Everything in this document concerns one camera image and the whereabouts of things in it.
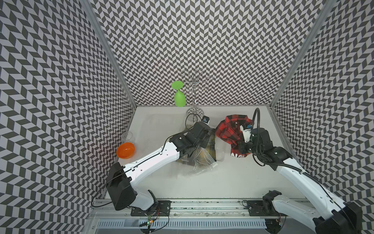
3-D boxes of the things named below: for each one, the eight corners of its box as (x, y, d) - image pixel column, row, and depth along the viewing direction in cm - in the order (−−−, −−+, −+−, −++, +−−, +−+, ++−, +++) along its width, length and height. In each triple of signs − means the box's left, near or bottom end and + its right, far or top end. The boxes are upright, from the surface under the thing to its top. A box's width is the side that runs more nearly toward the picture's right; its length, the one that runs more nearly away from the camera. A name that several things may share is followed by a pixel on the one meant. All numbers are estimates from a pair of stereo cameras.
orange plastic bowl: (116, 158, 90) (113, 156, 87) (121, 145, 96) (119, 142, 94) (133, 158, 90) (131, 156, 87) (137, 145, 96) (135, 142, 94)
